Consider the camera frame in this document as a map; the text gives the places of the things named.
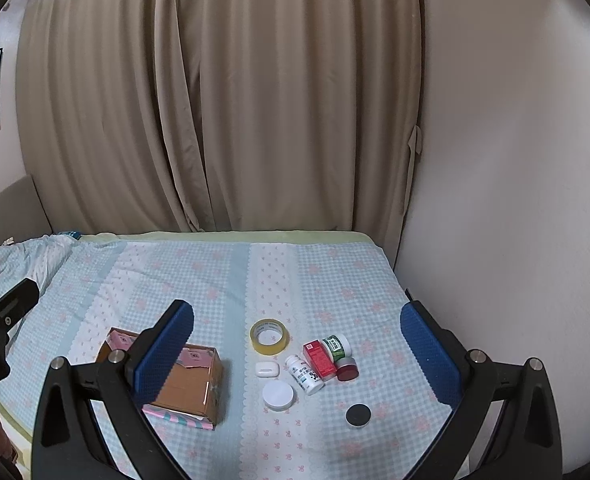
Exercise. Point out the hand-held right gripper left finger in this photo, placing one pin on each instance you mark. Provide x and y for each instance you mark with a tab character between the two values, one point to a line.
167	355

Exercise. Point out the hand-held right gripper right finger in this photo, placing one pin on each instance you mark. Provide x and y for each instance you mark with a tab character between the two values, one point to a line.
427	355

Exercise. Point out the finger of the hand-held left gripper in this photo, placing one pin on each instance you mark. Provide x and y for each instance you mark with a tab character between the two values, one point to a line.
17	297

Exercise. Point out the cardboard box with pink flaps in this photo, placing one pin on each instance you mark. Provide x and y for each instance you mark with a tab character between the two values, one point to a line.
185	385

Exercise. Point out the small jar with red lid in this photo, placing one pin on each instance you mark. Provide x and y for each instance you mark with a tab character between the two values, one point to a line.
347	371

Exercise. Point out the white jar with green label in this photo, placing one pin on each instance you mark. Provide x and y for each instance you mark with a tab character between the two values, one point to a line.
339	345

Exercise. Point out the black round disc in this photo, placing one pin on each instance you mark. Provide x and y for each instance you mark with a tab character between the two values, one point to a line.
358	415

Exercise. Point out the small red carton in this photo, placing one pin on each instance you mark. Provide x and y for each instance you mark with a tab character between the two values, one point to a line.
321	360

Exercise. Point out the yellow tape roll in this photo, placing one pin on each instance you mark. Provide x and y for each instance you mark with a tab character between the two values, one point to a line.
275	346

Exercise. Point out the pale green jar white lid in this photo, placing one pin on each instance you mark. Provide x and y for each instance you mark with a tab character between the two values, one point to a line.
278	395

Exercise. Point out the white pill bottle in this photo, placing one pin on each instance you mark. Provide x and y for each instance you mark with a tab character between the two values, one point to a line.
305	377

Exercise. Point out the grey padded headboard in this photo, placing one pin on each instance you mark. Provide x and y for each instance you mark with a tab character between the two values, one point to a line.
10	215

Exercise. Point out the small teal cloth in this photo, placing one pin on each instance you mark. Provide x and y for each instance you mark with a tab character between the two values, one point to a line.
70	234

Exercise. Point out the checked floral bedsheet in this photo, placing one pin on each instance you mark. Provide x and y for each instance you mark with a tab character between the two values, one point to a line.
275	280

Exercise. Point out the beige curtain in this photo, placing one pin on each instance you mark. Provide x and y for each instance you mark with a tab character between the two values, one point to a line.
225	85

